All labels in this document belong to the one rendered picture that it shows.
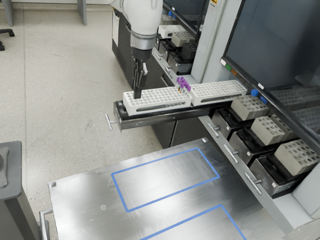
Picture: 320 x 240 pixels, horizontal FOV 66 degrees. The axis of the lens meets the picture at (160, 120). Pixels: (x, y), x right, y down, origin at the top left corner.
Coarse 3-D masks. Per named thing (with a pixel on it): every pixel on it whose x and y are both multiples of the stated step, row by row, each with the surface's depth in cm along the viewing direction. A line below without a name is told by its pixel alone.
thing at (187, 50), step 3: (183, 42) 150; (183, 45) 150; (186, 45) 147; (183, 48) 150; (186, 48) 147; (189, 48) 145; (183, 51) 151; (186, 51) 148; (189, 51) 145; (192, 51) 143; (186, 54) 148; (189, 54) 145; (192, 54) 144; (186, 57) 149; (189, 57) 146; (192, 57) 146
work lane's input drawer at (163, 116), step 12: (120, 108) 105; (180, 108) 111; (192, 108) 114; (204, 108) 116; (216, 108) 119; (108, 120) 108; (120, 120) 102; (132, 120) 103; (144, 120) 106; (156, 120) 108; (168, 120) 112
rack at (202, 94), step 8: (232, 80) 127; (192, 88) 117; (200, 88) 118; (208, 88) 118; (216, 88) 119; (224, 88) 120; (232, 88) 122; (240, 88) 123; (192, 96) 114; (200, 96) 112; (208, 96) 113; (216, 96) 116; (224, 96) 125; (232, 96) 123; (200, 104) 115
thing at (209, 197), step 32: (128, 160) 85; (160, 160) 87; (192, 160) 89; (224, 160) 91; (64, 192) 73; (96, 192) 74; (128, 192) 76; (160, 192) 77; (192, 192) 79; (224, 192) 81; (64, 224) 66; (96, 224) 67; (128, 224) 68; (160, 224) 70; (192, 224) 71; (224, 224) 72; (256, 224) 74
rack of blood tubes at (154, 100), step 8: (160, 88) 112; (168, 88) 113; (128, 96) 105; (144, 96) 106; (152, 96) 107; (160, 96) 108; (168, 96) 109; (176, 96) 111; (184, 96) 111; (128, 104) 101; (136, 104) 103; (144, 104) 102; (152, 104) 103; (160, 104) 105; (168, 104) 110; (176, 104) 112; (184, 104) 112; (128, 112) 103; (136, 112) 103; (144, 112) 105
